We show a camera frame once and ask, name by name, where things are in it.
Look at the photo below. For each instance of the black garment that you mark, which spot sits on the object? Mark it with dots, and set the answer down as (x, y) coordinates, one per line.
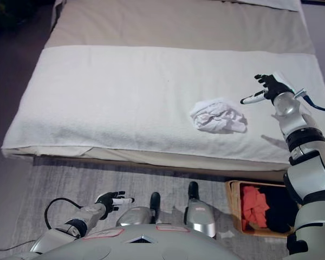
(280, 214)

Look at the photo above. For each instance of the crumpled white clothes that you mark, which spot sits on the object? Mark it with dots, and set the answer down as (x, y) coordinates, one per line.
(218, 119)

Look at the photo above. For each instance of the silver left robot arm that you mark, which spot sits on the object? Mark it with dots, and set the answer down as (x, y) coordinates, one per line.
(70, 227)

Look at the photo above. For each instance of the silver right robot leg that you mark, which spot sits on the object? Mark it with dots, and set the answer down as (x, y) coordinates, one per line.
(200, 219)

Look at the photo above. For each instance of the bed with white blanket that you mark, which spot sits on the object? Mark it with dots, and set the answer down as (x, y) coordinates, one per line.
(165, 24)

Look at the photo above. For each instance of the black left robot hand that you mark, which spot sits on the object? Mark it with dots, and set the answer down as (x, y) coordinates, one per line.
(107, 200)

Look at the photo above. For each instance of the taupe bed base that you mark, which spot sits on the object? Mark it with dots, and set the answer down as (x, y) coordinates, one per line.
(260, 176)

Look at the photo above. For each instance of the grey rug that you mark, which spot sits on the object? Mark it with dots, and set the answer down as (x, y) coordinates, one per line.
(84, 181)

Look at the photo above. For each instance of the grey robot torso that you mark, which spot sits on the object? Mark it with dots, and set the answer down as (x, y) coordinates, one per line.
(140, 250)

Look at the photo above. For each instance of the silver robot leg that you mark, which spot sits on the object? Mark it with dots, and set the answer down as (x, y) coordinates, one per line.
(200, 219)
(155, 203)

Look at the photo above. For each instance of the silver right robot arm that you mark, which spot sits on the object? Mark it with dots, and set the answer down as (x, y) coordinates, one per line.
(311, 162)

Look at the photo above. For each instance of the silver left robot leg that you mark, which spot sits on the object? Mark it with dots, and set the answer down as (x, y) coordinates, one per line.
(155, 203)

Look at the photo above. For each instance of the white label red border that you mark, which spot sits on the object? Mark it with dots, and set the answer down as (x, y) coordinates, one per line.
(103, 234)
(173, 228)

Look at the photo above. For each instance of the white bed sheet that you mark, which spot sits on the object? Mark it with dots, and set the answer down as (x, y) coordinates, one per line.
(270, 4)

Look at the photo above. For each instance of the wicker laundry basket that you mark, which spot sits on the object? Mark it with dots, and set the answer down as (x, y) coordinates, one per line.
(234, 208)

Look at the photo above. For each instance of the white terry blanket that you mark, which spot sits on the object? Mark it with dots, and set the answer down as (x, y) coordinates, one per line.
(111, 103)

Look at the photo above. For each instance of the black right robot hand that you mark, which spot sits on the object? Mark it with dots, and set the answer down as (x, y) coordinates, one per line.
(273, 85)

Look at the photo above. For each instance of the orange garment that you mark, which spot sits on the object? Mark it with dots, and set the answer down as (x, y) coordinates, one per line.
(253, 207)

